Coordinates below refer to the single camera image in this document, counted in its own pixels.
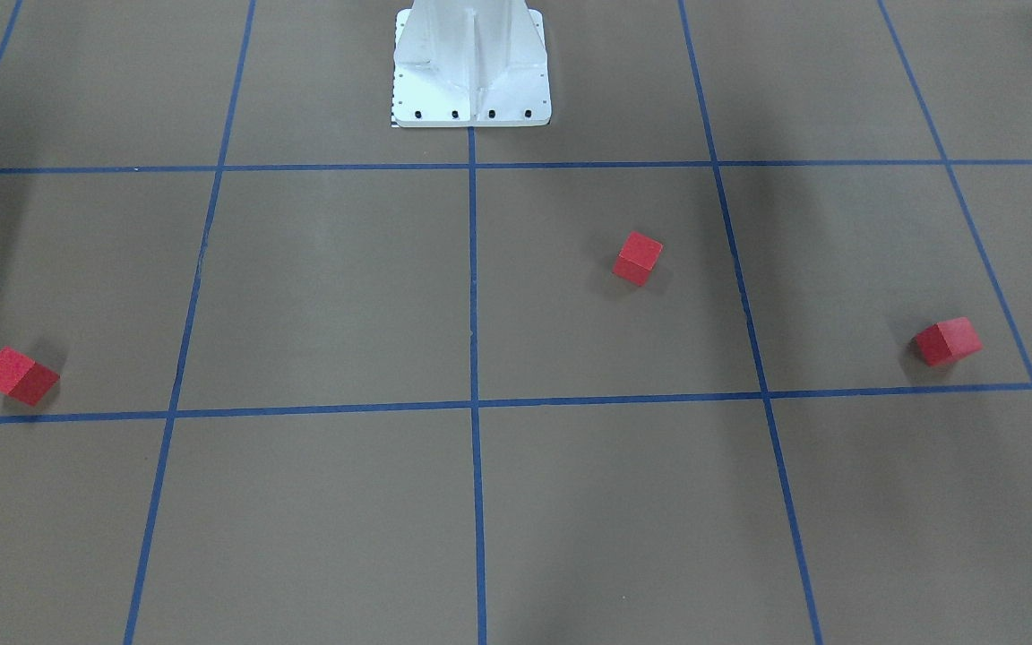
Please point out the white camera mast pedestal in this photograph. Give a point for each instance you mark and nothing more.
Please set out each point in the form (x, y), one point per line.
(460, 64)

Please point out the brown cardboard table cover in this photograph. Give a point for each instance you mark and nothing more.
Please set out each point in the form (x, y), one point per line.
(324, 380)

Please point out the red block moved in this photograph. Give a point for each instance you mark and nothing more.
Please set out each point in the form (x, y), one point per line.
(24, 379)
(637, 258)
(947, 342)

